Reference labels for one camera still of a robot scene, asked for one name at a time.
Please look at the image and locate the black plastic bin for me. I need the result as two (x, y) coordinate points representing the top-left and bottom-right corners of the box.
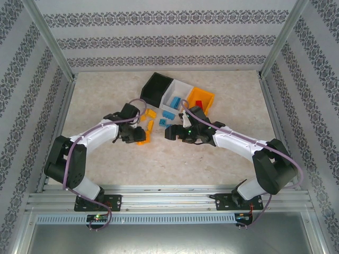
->
(140, 72), (174, 108)

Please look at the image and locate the orange plastic bin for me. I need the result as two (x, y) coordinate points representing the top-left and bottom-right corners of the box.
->
(182, 86), (216, 117)

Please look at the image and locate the white plastic bin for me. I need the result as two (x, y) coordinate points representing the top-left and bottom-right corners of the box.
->
(159, 79), (194, 114)

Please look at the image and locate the grey metal sheet panel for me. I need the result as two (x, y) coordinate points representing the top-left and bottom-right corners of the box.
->
(15, 211), (325, 254)

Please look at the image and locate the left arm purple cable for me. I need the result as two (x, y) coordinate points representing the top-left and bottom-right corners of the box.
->
(63, 98), (148, 232)

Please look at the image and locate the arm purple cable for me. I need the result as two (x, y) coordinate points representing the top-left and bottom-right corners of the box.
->
(63, 98), (148, 232)
(180, 99), (304, 231)

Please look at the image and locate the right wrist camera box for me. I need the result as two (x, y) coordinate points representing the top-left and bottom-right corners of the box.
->
(179, 111), (192, 127)

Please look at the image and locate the aluminium mounting rail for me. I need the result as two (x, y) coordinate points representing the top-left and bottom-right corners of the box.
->
(25, 185), (312, 212)

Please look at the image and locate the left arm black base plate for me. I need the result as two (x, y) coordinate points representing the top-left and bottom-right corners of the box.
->
(74, 194), (122, 212)

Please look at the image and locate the aluminium side rail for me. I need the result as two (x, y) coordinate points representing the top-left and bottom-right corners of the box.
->
(258, 76), (301, 190)
(35, 79), (77, 193)

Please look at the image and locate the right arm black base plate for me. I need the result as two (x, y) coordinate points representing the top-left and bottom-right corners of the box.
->
(215, 192), (264, 212)

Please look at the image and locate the slotted grey cable duct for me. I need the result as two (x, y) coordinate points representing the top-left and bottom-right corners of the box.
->
(35, 213), (236, 225)

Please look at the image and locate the aluminium frame post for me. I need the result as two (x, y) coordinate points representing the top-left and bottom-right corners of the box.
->
(258, 0), (310, 79)
(21, 0), (78, 81)

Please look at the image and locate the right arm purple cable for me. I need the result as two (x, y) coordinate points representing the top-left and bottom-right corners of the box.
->
(180, 99), (304, 231)

